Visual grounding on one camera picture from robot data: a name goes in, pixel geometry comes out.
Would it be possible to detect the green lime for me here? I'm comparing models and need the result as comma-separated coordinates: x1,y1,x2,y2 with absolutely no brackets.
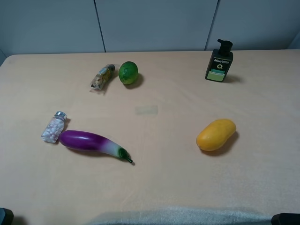
119,61,139,85

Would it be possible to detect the yellow mango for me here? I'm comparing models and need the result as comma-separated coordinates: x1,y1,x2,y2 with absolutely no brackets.
196,119,236,151

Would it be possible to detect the purple eggplant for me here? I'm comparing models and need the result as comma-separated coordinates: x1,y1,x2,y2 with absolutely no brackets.
59,130,133,163

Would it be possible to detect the clear snack packet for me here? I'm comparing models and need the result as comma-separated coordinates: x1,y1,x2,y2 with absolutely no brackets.
90,64,118,93

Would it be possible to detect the black object bottom left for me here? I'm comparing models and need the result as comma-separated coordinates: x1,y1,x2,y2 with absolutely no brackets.
0,208,14,225

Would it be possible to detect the black object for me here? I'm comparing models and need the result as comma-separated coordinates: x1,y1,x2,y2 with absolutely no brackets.
271,213,300,225
0,208,14,225

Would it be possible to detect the black object bottom right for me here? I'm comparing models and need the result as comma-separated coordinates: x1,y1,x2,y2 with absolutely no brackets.
271,213,300,225

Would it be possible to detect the clear pill bottle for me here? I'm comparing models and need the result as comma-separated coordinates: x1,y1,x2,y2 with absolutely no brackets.
41,111,67,143

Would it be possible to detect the dark green pump bottle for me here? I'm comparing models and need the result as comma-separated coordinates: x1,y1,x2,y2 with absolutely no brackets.
205,39,233,83

